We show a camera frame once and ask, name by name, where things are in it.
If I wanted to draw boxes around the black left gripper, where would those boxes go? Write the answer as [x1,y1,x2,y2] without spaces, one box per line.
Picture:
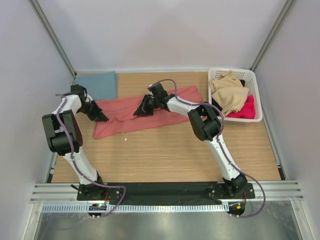
[77,99,109,122]

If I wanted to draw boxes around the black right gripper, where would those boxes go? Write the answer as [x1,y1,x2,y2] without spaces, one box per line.
[134,94,160,117]

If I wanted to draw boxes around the salmon red t-shirt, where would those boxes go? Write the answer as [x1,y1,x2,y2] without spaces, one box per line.
[92,84,205,140]

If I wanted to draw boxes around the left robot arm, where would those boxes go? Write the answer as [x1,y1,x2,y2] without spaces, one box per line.
[42,84,109,201]

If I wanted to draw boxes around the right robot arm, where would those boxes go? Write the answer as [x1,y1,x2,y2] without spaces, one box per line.
[133,82,248,198]

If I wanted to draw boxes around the folded blue-grey t-shirt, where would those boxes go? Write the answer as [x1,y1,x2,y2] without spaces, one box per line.
[74,71,118,101]

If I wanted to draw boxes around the black garment in basket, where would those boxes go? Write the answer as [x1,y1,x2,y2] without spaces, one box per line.
[211,78,246,115]

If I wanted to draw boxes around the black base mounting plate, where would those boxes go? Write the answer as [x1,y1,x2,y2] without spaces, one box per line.
[71,181,255,206]

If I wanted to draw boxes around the beige t-shirt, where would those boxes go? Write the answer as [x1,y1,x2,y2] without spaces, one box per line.
[209,70,250,117]

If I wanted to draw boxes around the magenta pink t-shirt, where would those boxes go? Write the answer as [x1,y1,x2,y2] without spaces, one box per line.
[226,95,256,119]

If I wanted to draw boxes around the white plastic laundry basket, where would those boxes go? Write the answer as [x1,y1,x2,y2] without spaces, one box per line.
[208,67,263,123]

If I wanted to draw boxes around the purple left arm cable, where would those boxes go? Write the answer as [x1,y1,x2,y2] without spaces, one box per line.
[54,92,127,220]

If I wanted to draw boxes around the perforated cable duct strip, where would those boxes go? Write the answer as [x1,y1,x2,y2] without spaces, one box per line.
[41,202,229,214]

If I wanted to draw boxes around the left aluminium frame post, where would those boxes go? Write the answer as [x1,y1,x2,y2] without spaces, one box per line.
[29,0,77,80]

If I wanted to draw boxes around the aluminium frame post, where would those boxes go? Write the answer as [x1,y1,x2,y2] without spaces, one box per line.
[250,0,297,72]
[29,0,77,80]

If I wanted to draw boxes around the aluminium front rail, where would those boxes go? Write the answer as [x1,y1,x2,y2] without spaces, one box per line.
[29,180,304,203]

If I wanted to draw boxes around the right aluminium frame post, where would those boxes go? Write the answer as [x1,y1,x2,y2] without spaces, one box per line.
[250,0,297,72]

